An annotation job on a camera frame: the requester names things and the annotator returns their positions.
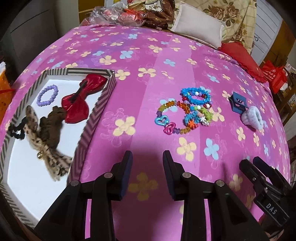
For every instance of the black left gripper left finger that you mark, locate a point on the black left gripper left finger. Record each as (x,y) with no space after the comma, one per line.
(121,175)

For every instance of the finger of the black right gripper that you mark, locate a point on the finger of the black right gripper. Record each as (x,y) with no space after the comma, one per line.
(266,166)
(250,170)

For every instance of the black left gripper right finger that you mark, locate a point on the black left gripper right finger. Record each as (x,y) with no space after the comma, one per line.
(173,172)

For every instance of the leopard print fabric bow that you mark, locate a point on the leopard print fabric bow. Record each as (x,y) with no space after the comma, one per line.
(43,135)

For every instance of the red satin bow hair clip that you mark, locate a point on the red satin bow hair clip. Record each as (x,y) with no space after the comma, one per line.
(75,104)

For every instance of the black scrunchie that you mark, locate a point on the black scrunchie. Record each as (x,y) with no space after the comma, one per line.
(18,131)

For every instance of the pink heart charm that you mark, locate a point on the pink heart charm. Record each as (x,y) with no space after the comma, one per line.
(169,128)

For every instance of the blue heart charm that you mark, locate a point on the blue heart charm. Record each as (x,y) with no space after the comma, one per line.
(162,120)

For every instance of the lavender fluffy scrunchie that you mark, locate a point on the lavender fluffy scrunchie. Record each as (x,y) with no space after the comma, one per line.
(252,117)

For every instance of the blue hair claw clip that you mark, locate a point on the blue hair claw clip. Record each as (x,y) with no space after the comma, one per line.
(238,103)

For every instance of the pink floral bedsheet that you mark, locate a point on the pink floral bedsheet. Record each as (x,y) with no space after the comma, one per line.
(159,73)

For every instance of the striped white tray box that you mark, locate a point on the striped white tray box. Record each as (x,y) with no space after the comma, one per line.
(25,182)

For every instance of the red shopping bag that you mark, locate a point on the red shopping bag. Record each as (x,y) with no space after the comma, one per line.
(275,76)

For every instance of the red cushion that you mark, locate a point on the red cushion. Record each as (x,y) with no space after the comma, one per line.
(237,52)

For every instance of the orange plastic basket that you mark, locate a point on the orange plastic basket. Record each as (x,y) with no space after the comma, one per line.
(6,93)

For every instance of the white pillow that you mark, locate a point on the white pillow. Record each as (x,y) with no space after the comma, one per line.
(197,25)

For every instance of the brown satin cloth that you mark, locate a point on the brown satin cloth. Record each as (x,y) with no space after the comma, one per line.
(159,13)

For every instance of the clear plastic bag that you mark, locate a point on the clear plastic bag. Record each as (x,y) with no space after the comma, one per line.
(116,15)

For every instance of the beige floral blanket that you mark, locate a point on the beige floral blanket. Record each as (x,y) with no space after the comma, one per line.
(238,17)

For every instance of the grey refrigerator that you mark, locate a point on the grey refrigerator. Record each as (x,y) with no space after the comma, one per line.
(32,31)

